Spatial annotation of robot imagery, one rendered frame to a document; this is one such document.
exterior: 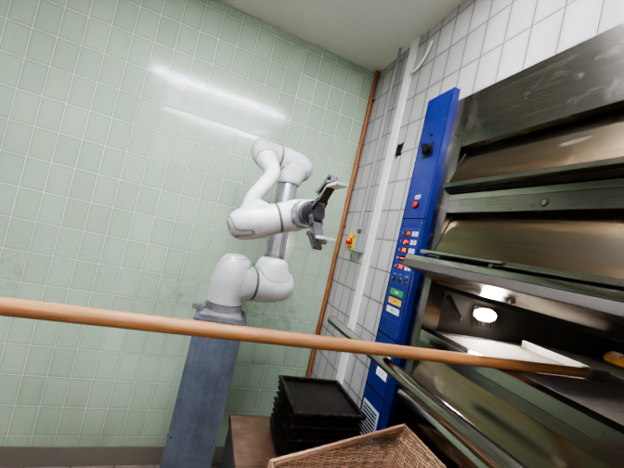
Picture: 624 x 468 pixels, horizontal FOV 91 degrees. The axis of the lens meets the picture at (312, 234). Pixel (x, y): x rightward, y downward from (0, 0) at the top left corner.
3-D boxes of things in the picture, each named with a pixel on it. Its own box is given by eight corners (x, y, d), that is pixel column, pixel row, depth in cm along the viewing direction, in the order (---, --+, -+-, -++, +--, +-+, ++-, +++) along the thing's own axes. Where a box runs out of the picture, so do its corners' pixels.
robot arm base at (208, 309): (194, 304, 144) (197, 292, 144) (241, 311, 149) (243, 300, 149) (188, 315, 126) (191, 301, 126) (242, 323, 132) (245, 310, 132)
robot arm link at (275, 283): (240, 297, 150) (279, 301, 162) (253, 304, 137) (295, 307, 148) (270, 148, 158) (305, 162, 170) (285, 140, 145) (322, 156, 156)
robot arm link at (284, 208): (322, 227, 102) (284, 235, 98) (308, 226, 117) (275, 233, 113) (317, 195, 101) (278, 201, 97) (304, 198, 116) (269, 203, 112)
